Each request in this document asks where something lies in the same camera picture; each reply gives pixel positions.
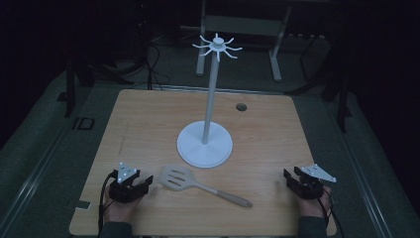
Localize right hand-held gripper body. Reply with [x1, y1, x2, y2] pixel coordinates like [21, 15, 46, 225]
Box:
[291, 164, 338, 200]

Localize beige slotted spatula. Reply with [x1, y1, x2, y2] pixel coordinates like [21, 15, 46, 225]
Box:
[157, 164, 254, 209]

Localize grey metal desk frame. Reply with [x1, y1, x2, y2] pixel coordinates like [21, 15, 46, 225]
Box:
[195, 0, 294, 83]

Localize white utensil hook stand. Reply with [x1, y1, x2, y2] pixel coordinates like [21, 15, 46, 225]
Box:
[176, 32, 244, 170]

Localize person's left hand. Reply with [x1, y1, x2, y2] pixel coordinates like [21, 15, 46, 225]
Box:
[103, 187, 144, 225]

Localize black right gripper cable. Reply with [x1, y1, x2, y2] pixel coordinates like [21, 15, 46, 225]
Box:
[316, 192, 346, 238]

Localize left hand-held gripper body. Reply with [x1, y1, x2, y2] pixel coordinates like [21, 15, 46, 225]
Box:
[108, 162, 150, 203]

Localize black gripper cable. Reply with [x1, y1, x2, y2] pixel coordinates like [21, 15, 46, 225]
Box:
[97, 170, 119, 234]
[316, 192, 346, 238]

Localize black metal stand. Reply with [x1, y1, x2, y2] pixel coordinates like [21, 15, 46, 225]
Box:
[55, 60, 97, 119]
[285, 29, 353, 134]

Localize person's right hand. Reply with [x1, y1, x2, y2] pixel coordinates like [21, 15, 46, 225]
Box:
[298, 185, 333, 220]

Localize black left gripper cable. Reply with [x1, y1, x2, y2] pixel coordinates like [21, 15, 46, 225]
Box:
[97, 170, 119, 234]

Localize black floor cables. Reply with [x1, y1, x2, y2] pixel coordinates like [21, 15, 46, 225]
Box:
[132, 19, 174, 91]

